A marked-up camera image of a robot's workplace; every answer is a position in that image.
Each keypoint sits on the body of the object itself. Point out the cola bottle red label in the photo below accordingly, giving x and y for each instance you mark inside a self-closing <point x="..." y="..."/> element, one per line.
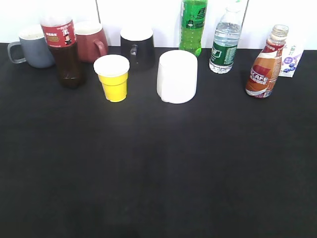
<point x="58" y="30"/>

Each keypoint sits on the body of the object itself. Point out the black ceramic mug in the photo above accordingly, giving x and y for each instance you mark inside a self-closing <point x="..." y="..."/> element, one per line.
<point x="137" y="45"/>

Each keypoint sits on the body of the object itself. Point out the yellow paper cup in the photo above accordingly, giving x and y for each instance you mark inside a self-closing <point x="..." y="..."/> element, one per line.
<point x="112" y="71"/>

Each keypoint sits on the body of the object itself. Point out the orange coffee drink bottle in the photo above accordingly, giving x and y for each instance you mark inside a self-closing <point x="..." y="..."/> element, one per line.
<point x="266" y="68"/>

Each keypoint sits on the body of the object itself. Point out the grey ceramic mug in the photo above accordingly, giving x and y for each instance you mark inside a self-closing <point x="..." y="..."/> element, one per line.
<point x="34" y="47"/>

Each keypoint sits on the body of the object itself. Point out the clear water bottle green label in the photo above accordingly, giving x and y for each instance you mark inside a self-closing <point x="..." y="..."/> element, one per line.
<point x="225" y="42"/>

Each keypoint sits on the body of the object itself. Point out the white blueberry milk carton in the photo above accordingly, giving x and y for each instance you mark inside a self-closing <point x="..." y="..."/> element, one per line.
<point x="292" y="53"/>

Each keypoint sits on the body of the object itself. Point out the green sprite bottle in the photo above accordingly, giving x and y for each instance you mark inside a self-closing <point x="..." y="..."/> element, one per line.
<point x="193" y="16"/>

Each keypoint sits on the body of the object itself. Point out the white ceramic mug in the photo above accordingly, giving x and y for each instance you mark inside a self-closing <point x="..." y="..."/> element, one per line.
<point x="177" y="76"/>

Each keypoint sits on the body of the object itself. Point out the dark red ceramic mug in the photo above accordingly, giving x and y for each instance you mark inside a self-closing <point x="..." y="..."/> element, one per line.
<point x="91" y="41"/>

